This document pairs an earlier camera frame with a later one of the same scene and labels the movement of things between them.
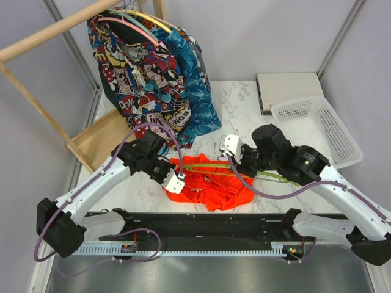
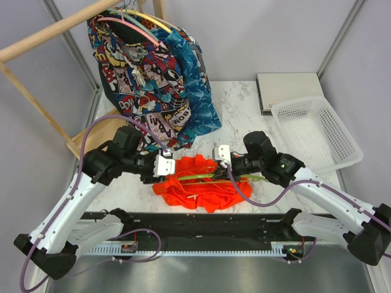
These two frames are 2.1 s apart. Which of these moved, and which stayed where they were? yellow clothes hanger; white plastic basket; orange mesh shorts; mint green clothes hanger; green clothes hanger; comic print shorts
Moved: orange mesh shorts; green clothes hanger
Stayed: yellow clothes hanger; comic print shorts; white plastic basket; mint green clothes hanger
